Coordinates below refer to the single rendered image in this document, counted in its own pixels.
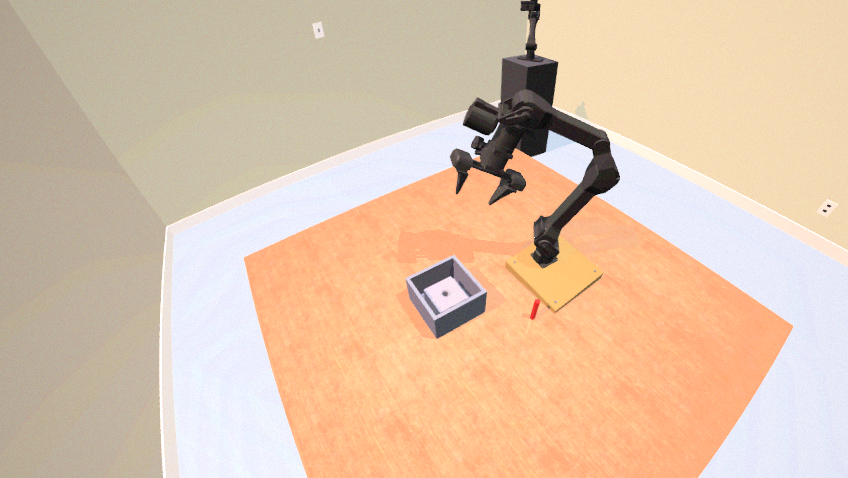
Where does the red peg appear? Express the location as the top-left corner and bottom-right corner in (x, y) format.
(530, 299), (541, 320)

